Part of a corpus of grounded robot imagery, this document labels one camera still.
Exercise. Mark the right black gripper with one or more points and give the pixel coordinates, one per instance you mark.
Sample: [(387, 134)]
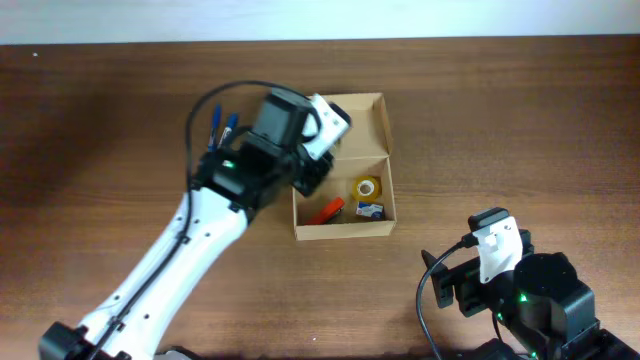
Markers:
[(447, 282)]

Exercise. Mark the blue white staples box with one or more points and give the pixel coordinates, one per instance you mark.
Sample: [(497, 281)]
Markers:
[(370, 210)]

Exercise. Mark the brown cardboard box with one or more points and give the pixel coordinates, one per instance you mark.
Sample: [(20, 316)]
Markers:
[(363, 153)]

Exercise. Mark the blue ballpoint pen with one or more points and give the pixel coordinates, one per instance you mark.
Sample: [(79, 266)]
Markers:
[(215, 123)]

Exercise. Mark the blue white marker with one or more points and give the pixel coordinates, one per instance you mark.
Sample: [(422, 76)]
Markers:
[(230, 125)]

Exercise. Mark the yellow adhesive tape roll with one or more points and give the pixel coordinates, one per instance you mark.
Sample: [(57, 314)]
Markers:
[(366, 188)]

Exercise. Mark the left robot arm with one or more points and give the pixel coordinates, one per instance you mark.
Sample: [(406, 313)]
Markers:
[(289, 145)]

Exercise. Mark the orange red stapler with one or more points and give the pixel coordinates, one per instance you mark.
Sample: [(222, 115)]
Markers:
[(330, 211)]

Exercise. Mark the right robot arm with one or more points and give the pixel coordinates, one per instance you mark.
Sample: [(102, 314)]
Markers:
[(542, 303)]

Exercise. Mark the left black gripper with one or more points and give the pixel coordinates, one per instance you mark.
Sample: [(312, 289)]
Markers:
[(314, 173)]

